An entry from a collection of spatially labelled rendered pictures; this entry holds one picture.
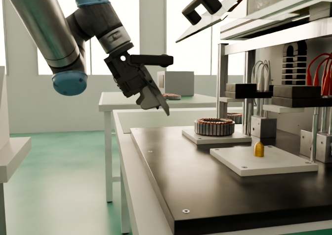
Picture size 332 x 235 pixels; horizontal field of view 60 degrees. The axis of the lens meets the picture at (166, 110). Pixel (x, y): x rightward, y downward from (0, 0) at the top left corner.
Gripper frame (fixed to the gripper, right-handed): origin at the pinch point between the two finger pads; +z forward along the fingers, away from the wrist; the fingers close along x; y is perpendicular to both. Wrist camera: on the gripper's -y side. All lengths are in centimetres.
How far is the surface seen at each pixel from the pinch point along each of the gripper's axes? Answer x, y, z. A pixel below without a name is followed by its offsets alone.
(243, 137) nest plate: 6.8, -13.6, 15.4
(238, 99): 3.2, -18.5, 7.3
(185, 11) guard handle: 26.4, -8.4, -18.4
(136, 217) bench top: 38.1, 15.3, 2.6
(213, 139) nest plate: 7.7, -5.9, 11.2
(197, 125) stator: 1.5, -5.5, 7.6
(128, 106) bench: -133, 6, 10
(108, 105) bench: -133, 17, 2
